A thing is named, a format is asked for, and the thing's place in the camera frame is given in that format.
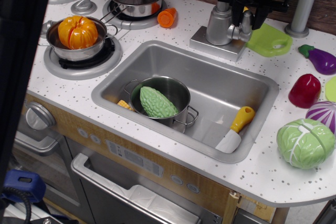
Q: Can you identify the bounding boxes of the silver oven door handle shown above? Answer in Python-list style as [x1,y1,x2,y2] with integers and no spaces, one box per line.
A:
[14,131,59,156]

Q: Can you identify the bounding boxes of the black cable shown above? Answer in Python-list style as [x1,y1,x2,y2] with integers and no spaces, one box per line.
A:
[2,187,32,224]

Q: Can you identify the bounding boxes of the yellow handled toy knife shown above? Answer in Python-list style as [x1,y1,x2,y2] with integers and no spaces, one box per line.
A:
[215,106,256,154]

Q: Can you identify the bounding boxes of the light green toy piece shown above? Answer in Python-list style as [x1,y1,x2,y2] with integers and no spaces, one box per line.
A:
[325,76,336,102]

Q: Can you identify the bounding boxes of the silver sink basin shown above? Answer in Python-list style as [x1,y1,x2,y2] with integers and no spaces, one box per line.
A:
[92,40,279,163]

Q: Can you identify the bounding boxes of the grey support post right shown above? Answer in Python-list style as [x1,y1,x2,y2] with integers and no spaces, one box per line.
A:
[285,0,314,38]

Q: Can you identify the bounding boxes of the red bell pepper toy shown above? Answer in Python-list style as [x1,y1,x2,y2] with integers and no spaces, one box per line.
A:
[288,73,321,109]

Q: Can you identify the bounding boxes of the steel pot on burner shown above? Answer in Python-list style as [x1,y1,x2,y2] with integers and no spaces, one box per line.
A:
[39,15,118,61]

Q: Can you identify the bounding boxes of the green cabbage toy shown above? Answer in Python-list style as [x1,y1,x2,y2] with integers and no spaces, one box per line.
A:
[277,119,335,169]

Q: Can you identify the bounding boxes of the orange carrot toy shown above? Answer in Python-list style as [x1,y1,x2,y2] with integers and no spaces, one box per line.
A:
[157,8,177,28]

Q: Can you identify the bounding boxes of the back right stove burner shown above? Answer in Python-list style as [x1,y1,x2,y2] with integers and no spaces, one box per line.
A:
[102,0,167,30]

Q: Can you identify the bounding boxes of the purple onion toy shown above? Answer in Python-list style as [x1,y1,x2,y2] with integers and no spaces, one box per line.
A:
[306,101,335,134]

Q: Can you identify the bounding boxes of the silver oven dial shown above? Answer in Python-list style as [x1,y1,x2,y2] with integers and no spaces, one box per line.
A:
[25,102,56,131]

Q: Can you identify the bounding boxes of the yellow corn toy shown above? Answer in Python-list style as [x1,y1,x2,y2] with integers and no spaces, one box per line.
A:
[117,100,134,111]

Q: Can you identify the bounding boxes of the steel pot in sink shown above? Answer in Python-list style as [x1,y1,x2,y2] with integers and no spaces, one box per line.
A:
[124,76,199,133]

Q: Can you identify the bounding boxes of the silver dishwasher door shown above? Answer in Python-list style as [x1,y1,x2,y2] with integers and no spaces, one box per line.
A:
[69,140,223,223]

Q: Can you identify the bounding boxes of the blue clamp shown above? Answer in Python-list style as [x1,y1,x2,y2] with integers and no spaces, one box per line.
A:
[1,169,46,203]

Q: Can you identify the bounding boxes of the silver stove knob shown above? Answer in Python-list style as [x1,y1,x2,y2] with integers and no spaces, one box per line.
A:
[71,0,97,16]

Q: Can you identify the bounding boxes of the orange pumpkin toy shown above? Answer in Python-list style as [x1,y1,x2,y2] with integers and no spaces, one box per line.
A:
[58,16,98,50]

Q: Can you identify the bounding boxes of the silver toy faucet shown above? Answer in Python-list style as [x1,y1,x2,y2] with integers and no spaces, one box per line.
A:
[190,1,246,62]

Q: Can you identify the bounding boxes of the green cutting board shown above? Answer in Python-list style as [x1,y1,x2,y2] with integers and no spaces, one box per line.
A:
[246,23,292,57]

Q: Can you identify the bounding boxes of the purple eggplant toy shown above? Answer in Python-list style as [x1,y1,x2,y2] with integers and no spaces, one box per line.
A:
[298,45,335,75]

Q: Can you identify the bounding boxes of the dark foreground pole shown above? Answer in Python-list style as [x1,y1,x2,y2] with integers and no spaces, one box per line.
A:
[1,0,48,180]

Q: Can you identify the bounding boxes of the green bitter melon toy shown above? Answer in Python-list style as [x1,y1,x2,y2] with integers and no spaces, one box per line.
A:
[140,86,179,118]

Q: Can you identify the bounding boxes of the front right stove burner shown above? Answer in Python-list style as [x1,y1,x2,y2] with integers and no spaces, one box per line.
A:
[44,37,122,80]

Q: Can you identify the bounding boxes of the silver faucet lever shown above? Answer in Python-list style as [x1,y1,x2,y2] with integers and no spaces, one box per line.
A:
[227,10,254,42]

